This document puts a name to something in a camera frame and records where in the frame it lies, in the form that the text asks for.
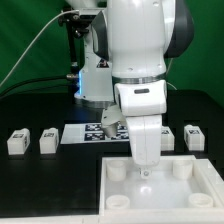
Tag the white square table top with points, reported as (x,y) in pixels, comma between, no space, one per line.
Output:
(180,190)

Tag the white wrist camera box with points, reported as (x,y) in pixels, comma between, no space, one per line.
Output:
(111,116)

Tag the black camera stand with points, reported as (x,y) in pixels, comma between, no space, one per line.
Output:
(76,28)

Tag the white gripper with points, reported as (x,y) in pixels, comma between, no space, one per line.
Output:
(145,142)

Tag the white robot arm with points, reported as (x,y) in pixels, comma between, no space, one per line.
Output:
(136,37)

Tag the grey camera on stand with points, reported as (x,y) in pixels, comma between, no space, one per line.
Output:
(89,13)

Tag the white sheet with markers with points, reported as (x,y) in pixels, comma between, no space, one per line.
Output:
(90,133)

